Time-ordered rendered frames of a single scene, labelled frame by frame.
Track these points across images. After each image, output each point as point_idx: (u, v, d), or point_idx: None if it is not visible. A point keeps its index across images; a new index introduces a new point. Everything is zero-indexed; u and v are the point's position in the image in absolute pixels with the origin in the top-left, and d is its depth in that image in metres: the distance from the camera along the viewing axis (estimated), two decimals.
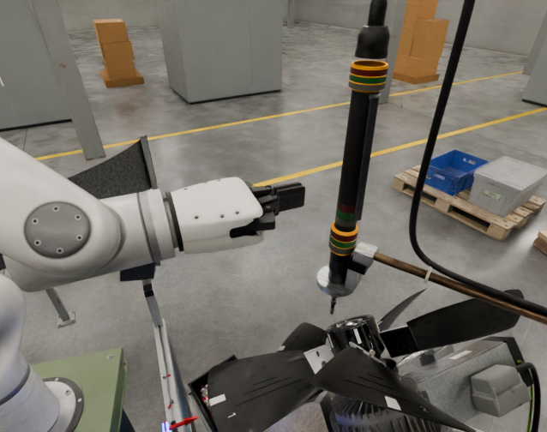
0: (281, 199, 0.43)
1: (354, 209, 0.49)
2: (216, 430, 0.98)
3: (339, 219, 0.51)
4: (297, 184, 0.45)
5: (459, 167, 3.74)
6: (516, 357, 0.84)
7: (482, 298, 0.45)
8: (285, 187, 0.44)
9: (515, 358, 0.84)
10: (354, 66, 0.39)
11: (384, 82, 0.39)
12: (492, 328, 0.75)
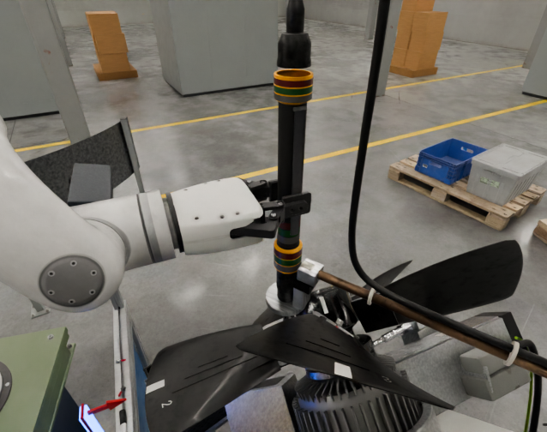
0: (286, 206, 0.42)
1: None
2: None
3: (279, 236, 0.48)
4: None
5: (457, 156, 3.62)
6: (513, 333, 0.73)
7: (424, 323, 0.42)
8: None
9: (513, 335, 0.72)
10: (275, 76, 0.36)
11: (309, 93, 0.36)
12: (409, 384, 0.37)
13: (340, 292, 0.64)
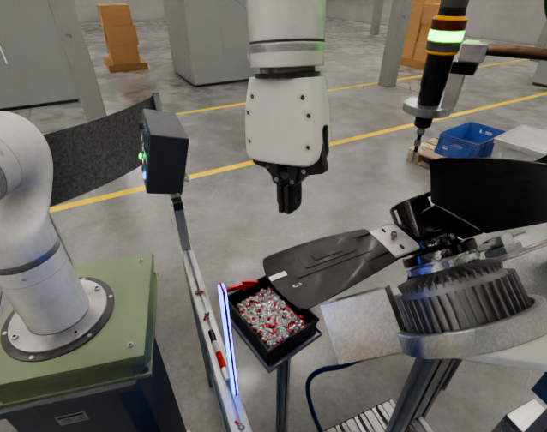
0: (301, 183, 0.44)
1: None
2: None
3: None
4: None
5: (475, 139, 3.65)
6: None
7: None
8: None
9: None
10: None
11: None
12: (320, 291, 0.55)
13: (413, 204, 0.66)
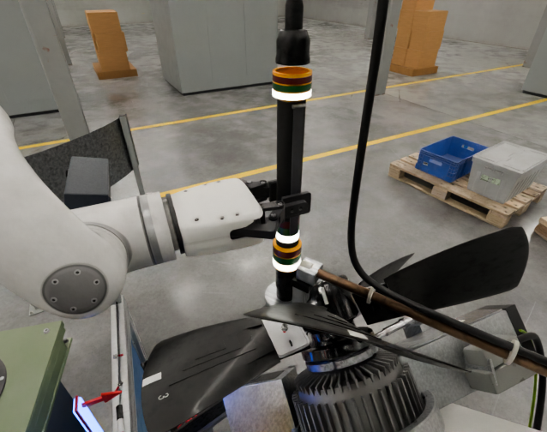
0: (286, 206, 0.42)
1: None
2: None
3: (279, 234, 0.48)
4: None
5: (458, 154, 3.61)
6: (518, 327, 0.71)
7: (424, 322, 0.42)
8: None
9: (517, 328, 0.71)
10: (274, 73, 0.35)
11: (309, 91, 0.36)
12: (182, 407, 0.51)
13: None
